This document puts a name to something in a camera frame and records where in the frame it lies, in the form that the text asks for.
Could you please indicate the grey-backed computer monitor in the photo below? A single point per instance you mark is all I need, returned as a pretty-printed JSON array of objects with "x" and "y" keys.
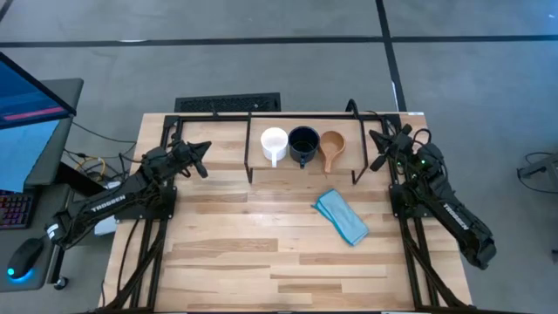
[{"x": 52, "y": 131}]

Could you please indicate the grey computer desk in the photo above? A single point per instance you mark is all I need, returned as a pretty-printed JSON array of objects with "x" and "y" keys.
[{"x": 8, "y": 235}]

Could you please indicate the folded light blue cloth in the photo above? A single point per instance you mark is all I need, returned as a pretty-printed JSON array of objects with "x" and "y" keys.
[{"x": 342, "y": 216}]

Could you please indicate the black ceramic mug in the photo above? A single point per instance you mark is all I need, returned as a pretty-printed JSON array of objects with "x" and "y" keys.
[{"x": 304, "y": 141}]

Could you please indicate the black-framed computer monitor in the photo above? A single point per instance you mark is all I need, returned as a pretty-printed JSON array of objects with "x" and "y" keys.
[{"x": 26, "y": 100}]

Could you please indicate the small white box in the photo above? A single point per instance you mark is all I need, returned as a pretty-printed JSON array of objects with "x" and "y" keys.
[{"x": 104, "y": 227}]

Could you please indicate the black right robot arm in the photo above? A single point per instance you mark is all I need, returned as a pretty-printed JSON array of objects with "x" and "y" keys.
[{"x": 453, "y": 213}]

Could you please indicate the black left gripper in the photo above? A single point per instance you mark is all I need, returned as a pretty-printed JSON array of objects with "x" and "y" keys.
[{"x": 181, "y": 153}]

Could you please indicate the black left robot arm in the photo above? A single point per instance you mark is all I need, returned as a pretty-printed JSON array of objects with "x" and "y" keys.
[{"x": 109, "y": 205}]

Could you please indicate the black computer mouse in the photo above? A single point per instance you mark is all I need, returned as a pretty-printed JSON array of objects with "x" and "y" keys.
[{"x": 25, "y": 257}]

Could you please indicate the black aluminium rig frame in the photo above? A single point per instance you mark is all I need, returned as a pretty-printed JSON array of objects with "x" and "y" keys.
[{"x": 150, "y": 261}]

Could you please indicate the white ceramic mug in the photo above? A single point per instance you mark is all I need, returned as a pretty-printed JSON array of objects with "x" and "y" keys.
[{"x": 274, "y": 141}]

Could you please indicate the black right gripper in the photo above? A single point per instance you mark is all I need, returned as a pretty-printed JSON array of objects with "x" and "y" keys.
[{"x": 399, "y": 146}]

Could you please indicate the wooden shelf with black legs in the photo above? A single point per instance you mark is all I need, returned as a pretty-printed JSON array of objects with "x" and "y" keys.
[{"x": 349, "y": 163}]

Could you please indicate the backlit computer keyboard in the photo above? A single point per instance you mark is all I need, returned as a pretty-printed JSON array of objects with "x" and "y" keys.
[{"x": 15, "y": 209}]

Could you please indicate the black floor vent grate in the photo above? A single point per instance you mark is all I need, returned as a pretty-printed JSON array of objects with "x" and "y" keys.
[{"x": 226, "y": 103}]

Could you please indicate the black desk caster wheel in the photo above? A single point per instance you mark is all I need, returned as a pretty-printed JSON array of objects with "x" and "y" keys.
[{"x": 61, "y": 283}]

